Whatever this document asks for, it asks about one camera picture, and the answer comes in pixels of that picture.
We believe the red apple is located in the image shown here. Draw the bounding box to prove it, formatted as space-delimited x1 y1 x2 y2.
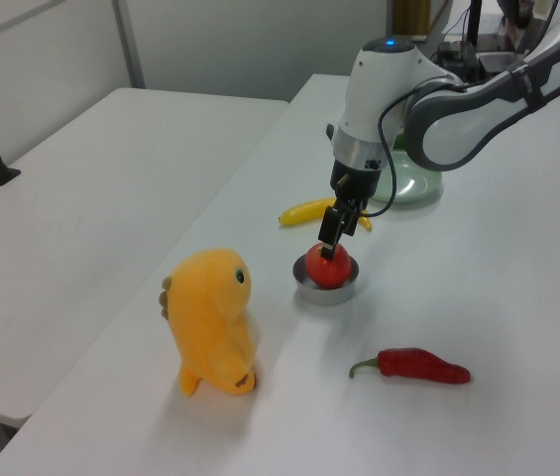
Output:
305 241 352 291

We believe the brown cardboard box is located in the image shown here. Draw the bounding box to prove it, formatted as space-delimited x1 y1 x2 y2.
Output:
392 0 432 37

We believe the red chili pepper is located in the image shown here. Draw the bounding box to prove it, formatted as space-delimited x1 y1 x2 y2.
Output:
348 347 473 386

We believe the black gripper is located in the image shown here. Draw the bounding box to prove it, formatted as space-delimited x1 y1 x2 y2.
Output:
318 158 383 261

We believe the black metal stand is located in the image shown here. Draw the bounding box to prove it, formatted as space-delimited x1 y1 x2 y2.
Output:
466 0 485 50

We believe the small grey bowl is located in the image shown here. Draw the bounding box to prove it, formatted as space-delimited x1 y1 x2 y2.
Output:
291 252 361 306

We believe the pale green plate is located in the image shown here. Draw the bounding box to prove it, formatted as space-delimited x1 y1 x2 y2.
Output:
368 147 446 205

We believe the orange plush toy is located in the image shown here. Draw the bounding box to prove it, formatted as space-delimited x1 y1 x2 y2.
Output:
158 247 264 399

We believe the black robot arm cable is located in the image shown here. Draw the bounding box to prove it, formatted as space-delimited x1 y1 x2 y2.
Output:
364 78 465 218

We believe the yellow banana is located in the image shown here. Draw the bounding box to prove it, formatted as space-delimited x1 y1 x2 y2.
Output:
278 195 375 233

